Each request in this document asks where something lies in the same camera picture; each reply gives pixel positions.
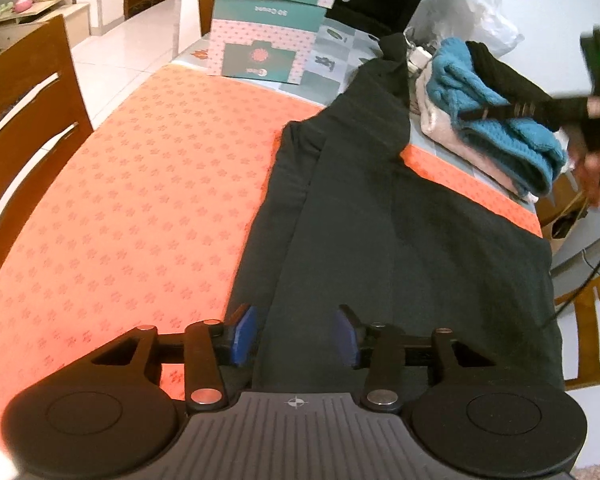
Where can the blue knitted sweater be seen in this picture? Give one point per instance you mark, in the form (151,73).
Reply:
(505,145)

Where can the person's right hand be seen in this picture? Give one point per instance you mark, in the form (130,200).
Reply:
(595,175)

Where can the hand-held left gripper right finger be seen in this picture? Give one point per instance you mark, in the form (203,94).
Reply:
(347,335)

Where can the dark grey garment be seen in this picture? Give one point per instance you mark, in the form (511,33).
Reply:
(380,235)

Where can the wooden chair with clothes pile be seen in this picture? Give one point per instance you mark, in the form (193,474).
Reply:
(592,320)

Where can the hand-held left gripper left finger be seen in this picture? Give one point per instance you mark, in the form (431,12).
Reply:
(242,330)

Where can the brown cardboard box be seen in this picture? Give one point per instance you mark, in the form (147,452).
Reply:
(555,200)

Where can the leaf-patterned checked tablecloth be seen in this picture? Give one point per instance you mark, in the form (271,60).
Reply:
(330,45)

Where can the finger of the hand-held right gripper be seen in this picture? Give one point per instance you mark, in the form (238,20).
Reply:
(520,109)

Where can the large clear plastic bag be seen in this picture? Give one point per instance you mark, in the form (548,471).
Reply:
(475,10)

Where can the black folded sweater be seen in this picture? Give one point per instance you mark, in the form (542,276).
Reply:
(500,75)

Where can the dark wooden chair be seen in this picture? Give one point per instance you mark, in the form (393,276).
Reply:
(25,125)

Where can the beige low cabinet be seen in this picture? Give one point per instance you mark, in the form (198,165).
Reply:
(40,25)

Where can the pink folded sweater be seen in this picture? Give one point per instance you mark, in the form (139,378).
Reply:
(437,120)

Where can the small white object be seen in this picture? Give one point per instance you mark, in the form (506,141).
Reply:
(420,57)

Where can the orange flower-patterned mat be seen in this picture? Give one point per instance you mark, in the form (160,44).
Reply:
(130,185)

